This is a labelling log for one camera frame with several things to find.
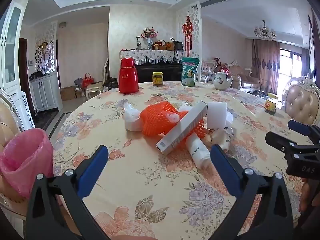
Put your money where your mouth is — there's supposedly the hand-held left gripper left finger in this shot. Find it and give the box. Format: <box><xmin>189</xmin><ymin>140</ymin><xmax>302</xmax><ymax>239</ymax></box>
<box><xmin>26</xmin><ymin>144</ymin><xmax>109</xmax><ymax>240</ymax></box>

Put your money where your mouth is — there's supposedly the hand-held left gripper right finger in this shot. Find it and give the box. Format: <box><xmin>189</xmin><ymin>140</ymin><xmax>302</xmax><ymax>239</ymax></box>
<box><xmin>210</xmin><ymin>144</ymin><xmax>293</xmax><ymax>240</ymax></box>

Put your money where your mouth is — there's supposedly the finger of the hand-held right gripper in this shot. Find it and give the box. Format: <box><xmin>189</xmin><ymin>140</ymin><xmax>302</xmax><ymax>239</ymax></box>
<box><xmin>265</xmin><ymin>131</ymin><xmax>308</xmax><ymax>155</ymax></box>
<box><xmin>287</xmin><ymin>119</ymin><xmax>320</xmax><ymax>144</ymax></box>

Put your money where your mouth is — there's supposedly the white tube bottle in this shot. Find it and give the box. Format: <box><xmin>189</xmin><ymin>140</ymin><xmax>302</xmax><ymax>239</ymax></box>
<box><xmin>185</xmin><ymin>132</ymin><xmax>213</xmax><ymax>171</ymax></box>

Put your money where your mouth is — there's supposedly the white foam block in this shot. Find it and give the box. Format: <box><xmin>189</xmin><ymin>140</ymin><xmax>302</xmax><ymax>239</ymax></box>
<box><xmin>207</xmin><ymin>102</ymin><xmax>228</xmax><ymax>130</ymax></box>

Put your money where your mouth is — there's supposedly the long white carton box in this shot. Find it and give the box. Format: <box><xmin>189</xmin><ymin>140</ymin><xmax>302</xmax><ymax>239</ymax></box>
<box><xmin>155</xmin><ymin>101</ymin><xmax>208</xmax><ymax>155</ymax></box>

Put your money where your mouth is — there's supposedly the white plastic bag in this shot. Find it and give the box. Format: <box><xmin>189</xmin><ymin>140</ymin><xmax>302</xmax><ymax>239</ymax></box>
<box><xmin>124</xmin><ymin>102</ymin><xmax>144</xmax><ymax>132</ymax></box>

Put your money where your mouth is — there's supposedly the pink bag lined bin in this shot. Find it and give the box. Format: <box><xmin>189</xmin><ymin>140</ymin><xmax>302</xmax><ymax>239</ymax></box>
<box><xmin>0</xmin><ymin>128</ymin><xmax>54</xmax><ymax>199</ymax></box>

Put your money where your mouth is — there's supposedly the orange foam net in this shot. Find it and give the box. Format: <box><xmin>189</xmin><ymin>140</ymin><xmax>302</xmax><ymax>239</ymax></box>
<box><xmin>139</xmin><ymin>101</ymin><xmax>208</xmax><ymax>138</ymax></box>

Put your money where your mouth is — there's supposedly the person's right hand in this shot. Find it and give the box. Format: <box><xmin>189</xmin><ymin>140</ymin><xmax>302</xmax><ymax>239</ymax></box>
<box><xmin>299</xmin><ymin>180</ymin><xmax>312</xmax><ymax>212</ymax></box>

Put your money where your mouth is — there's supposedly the crumpled white wrapper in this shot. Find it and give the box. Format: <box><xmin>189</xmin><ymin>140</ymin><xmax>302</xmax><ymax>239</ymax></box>
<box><xmin>209</xmin><ymin>126</ymin><xmax>237</xmax><ymax>151</ymax></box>

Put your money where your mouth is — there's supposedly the yellow lid glass jar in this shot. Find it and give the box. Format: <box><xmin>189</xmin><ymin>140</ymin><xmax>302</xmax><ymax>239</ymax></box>
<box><xmin>264</xmin><ymin>93</ymin><xmax>279</xmax><ymax>114</ymax></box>
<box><xmin>153</xmin><ymin>72</ymin><xmax>164</xmax><ymax>87</ymax></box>

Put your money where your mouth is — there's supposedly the brown patterned curtain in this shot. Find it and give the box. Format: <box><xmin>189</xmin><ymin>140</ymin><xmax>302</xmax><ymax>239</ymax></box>
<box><xmin>251</xmin><ymin>39</ymin><xmax>280</xmax><ymax>94</ymax></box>

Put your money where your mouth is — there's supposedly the ornate cream sofa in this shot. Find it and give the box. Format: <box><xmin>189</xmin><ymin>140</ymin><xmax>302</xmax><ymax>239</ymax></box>
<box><xmin>227</xmin><ymin>60</ymin><xmax>260</xmax><ymax>90</ymax></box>

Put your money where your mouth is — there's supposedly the cardboard box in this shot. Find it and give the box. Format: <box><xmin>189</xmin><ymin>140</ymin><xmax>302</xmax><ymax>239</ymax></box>
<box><xmin>60</xmin><ymin>86</ymin><xmax>77</xmax><ymax>101</ymax></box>

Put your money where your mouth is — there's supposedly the white cushioned dining chair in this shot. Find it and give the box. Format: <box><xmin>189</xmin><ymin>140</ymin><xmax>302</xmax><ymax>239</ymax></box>
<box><xmin>85</xmin><ymin>57</ymin><xmax>110</xmax><ymax>100</ymax></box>

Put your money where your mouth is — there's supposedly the white floral teapot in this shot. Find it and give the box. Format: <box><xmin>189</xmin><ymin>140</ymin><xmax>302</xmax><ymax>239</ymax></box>
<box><xmin>211</xmin><ymin>69</ymin><xmax>242</xmax><ymax>91</ymax></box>

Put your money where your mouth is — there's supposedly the black bag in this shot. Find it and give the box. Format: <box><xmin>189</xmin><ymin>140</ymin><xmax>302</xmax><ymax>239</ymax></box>
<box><xmin>102</xmin><ymin>77</ymin><xmax>118</xmax><ymax>89</ymax></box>

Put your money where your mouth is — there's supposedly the red gift bag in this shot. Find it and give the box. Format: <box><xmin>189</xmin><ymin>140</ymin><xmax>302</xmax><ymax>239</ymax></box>
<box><xmin>82</xmin><ymin>73</ymin><xmax>95</xmax><ymax>88</ymax></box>

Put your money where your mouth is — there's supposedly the white patterned panel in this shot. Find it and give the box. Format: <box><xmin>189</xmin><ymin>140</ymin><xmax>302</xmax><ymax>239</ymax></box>
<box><xmin>21</xmin><ymin>91</ymin><xmax>35</xmax><ymax>130</ymax></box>

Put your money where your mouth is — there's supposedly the low white cabinet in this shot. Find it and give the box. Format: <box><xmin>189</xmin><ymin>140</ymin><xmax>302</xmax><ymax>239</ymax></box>
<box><xmin>29</xmin><ymin>74</ymin><xmax>63</xmax><ymax>113</ymax></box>

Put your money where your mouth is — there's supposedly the red thermos jug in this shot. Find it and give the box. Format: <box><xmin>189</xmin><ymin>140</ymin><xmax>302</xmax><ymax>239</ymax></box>
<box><xmin>118</xmin><ymin>57</ymin><xmax>139</xmax><ymax>94</ymax></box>

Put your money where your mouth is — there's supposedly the ornate cream armchair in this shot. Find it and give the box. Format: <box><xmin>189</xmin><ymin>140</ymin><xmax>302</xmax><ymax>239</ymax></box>
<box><xmin>201</xmin><ymin>60</ymin><xmax>218</xmax><ymax>82</ymax></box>

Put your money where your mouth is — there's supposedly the green snack bag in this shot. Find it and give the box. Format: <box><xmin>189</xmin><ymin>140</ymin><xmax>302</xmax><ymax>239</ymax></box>
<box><xmin>181</xmin><ymin>57</ymin><xmax>200</xmax><ymax>87</ymax></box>

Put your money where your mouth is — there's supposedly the chandelier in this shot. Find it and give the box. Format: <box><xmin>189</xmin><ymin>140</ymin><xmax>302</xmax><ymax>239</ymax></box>
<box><xmin>254</xmin><ymin>20</ymin><xmax>277</xmax><ymax>41</ymax></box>

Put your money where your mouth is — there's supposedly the black piano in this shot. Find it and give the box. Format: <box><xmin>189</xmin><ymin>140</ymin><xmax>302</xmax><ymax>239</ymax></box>
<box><xmin>135</xmin><ymin>64</ymin><xmax>185</xmax><ymax>83</ymax></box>

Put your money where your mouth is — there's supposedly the dark wooden door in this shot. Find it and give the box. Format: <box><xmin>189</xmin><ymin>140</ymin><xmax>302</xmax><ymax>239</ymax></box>
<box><xmin>19</xmin><ymin>37</ymin><xmax>33</xmax><ymax>100</ymax></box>

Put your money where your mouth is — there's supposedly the black handbag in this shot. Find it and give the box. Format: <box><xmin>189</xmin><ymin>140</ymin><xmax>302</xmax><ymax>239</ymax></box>
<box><xmin>171</xmin><ymin>37</ymin><xmax>184</xmax><ymax>50</ymax></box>

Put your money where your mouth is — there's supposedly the lace piano cover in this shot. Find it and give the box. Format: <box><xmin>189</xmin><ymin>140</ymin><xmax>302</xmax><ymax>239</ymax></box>
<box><xmin>119</xmin><ymin>49</ymin><xmax>188</xmax><ymax>65</ymax></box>

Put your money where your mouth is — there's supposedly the white lattice partition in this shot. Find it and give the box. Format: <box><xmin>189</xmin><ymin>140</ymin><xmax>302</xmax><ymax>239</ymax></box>
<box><xmin>35</xmin><ymin>21</ymin><xmax>58</xmax><ymax>75</ymax></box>
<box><xmin>176</xmin><ymin>1</ymin><xmax>202</xmax><ymax>80</ymax></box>

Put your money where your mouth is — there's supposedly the flower vase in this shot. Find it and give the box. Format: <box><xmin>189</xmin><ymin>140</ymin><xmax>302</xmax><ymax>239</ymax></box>
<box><xmin>140</xmin><ymin>26</ymin><xmax>159</xmax><ymax>50</ymax></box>

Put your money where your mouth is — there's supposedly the tall white glass cabinet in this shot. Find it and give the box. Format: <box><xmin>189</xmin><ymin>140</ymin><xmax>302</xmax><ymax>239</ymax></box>
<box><xmin>0</xmin><ymin>1</ymin><xmax>35</xmax><ymax>130</ymax></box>

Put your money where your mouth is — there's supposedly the red knot wall hanging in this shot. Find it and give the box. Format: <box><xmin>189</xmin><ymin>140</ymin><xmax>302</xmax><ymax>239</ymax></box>
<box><xmin>182</xmin><ymin>11</ymin><xmax>194</xmax><ymax>52</ymax></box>

